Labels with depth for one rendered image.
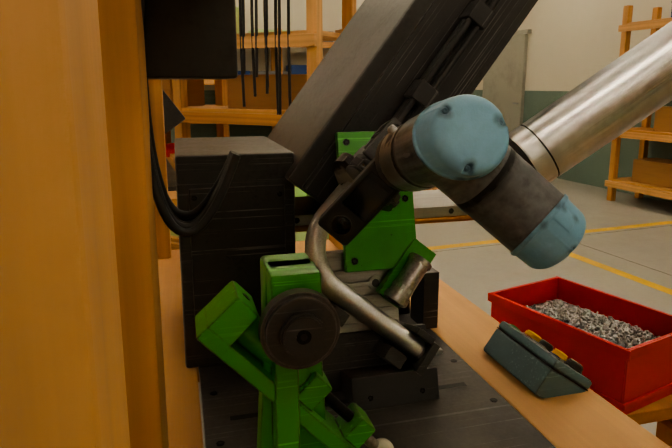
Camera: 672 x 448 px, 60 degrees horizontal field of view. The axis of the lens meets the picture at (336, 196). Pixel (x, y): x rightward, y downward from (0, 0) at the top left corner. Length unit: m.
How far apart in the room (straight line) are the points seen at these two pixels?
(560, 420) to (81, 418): 0.75
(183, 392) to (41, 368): 0.77
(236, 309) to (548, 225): 0.30
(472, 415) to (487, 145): 0.45
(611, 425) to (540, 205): 0.42
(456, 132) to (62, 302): 0.38
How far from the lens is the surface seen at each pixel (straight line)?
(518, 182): 0.56
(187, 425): 0.89
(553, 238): 0.58
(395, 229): 0.89
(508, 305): 1.23
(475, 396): 0.91
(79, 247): 0.19
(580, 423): 0.89
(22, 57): 0.18
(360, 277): 0.89
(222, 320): 0.56
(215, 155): 0.89
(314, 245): 0.82
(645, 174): 7.28
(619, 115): 0.72
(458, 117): 0.51
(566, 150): 0.70
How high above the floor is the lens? 1.34
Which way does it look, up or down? 11 degrees down
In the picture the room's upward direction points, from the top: straight up
